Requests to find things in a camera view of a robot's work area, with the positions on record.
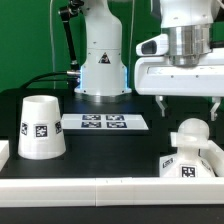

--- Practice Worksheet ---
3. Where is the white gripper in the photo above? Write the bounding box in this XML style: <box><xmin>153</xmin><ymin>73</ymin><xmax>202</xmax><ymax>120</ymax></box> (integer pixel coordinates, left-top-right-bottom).
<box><xmin>134</xmin><ymin>53</ymin><xmax>224</xmax><ymax>121</ymax></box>

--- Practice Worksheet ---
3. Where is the white lamp bulb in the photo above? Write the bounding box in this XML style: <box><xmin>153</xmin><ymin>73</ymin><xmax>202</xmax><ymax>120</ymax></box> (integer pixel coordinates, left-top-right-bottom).
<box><xmin>178</xmin><ymin>118</ymin><xmax>209</xmax><ymax>148</ymax></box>

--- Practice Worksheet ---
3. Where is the white wall rail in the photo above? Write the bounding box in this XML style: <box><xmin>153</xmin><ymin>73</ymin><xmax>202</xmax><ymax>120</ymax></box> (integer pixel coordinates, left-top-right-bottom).
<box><xmin>0</xmin><ymin>177</ymin><xmax>224</xmax><ymax>207</ymax></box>
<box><xmin>200</xmin><ymin>140</ymin><xmax>224</xmax><ymax>177</ymax></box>
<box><xmin>0</xmin><ymin>140</ymin><xmax>9</xmax><ymax>171</ymax></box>

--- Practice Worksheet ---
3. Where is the white lamp base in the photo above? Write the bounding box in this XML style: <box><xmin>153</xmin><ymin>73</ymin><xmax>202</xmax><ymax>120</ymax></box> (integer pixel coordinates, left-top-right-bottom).
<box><xmin>158</xmin><ymin>130</ymin><xmax>217</xmax><ymax>179</ymax></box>

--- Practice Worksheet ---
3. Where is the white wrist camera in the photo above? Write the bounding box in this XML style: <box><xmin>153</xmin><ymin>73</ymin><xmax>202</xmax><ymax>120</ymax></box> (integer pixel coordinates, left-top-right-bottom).
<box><xmin>136</xmin><ymin>34</ymin><xmax>169</xmax><ymax>56</ymax></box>

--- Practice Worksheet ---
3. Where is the white right wall rail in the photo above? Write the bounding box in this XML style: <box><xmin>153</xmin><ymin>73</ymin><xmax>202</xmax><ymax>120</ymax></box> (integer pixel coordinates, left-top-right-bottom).
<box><xmin>200</xmin><ymin>140</ymin><xmax>224</xmax><ymax>177</ymax></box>

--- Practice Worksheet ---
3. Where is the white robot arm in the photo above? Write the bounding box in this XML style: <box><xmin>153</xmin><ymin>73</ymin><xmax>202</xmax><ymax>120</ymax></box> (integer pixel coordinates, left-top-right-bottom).
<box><xmin>76</xmin><ymin>0</ymin><xmax>224</xmax><ymax>119</ymax></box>

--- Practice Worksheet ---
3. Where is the black cable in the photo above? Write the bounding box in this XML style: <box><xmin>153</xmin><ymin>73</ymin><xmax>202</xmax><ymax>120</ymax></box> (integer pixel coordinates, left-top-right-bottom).
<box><xmin>19</xmin><ymin>69</ymin><xmax>82</xmax><ymax>90</ymax></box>

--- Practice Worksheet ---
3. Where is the white marker tag plate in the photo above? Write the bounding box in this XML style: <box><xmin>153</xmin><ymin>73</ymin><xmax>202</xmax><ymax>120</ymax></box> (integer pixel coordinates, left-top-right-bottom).
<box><xmin>62</xmin><ymin>114</ymin><xmax>148</xmax><ymax>130</ymax></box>

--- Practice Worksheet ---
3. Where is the white front wall rail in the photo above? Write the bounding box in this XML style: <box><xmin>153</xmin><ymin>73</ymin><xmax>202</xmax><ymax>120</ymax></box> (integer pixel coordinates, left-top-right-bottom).
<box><xmin>0</xmin><ymin>177</ymin><xmax>224</xmax><ymax>207</ymax></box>

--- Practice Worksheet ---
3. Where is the white left wall rail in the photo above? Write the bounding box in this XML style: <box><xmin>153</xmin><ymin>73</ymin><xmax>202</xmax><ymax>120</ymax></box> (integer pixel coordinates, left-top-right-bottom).
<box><xmin>0</xmin><ymin>140</ymin><xmax>9</xmax><ymax>171</ymax></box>

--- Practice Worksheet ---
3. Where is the white lamp shade cone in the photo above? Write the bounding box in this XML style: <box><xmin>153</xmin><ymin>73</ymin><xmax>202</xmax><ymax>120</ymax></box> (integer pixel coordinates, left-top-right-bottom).
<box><xmin>18</xmin><ymin>95</ymin><xmax>66</xmax><ymax>160</ymax></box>

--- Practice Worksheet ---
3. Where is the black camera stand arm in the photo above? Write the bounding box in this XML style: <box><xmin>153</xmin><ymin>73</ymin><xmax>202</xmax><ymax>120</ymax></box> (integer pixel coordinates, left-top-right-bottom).
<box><xmin>58</xmin><ymin>0</ymin><xmax>84</xmax><ymax>70</ymax></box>

